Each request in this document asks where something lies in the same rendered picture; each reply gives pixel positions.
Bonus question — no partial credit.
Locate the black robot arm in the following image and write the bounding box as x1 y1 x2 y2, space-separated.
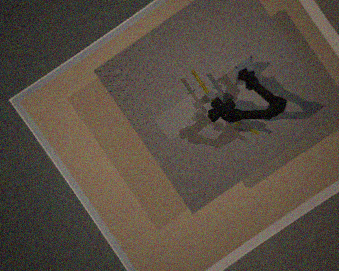
208 68 287 122

